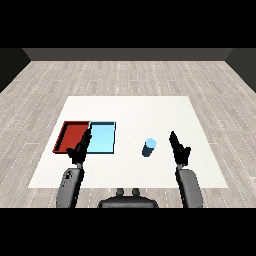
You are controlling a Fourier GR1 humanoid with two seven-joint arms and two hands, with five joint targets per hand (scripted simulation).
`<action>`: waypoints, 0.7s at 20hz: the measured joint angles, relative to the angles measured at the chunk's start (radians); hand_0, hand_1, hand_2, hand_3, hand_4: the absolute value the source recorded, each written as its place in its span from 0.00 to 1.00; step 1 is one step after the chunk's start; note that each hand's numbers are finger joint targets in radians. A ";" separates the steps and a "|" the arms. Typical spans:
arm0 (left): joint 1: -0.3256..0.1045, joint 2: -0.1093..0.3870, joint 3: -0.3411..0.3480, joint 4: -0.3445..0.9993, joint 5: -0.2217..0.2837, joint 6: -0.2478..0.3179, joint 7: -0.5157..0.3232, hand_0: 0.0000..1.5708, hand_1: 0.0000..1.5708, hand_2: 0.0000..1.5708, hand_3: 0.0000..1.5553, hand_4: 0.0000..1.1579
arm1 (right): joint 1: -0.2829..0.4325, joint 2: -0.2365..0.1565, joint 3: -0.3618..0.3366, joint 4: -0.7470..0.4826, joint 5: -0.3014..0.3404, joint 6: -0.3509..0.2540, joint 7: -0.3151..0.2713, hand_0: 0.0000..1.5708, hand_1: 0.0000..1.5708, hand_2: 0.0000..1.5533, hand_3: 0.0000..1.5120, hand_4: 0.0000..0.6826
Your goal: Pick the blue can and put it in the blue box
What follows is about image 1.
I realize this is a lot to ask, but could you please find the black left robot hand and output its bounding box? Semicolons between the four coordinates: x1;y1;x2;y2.
65;127;93;165

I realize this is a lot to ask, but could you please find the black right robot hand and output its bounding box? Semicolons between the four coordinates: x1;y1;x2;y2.
168;130;192;166

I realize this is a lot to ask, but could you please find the red shallow open box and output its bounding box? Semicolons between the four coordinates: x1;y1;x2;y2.
52;120;91;155

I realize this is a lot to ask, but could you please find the light blue shallow open box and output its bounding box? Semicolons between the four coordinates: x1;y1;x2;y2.
85;121;117;155

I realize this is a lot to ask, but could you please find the small blue can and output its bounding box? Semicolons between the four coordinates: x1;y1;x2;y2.
141;137;158;158

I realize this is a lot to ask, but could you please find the dark grey robot body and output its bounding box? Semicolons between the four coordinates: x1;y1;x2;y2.
97;188;159;209

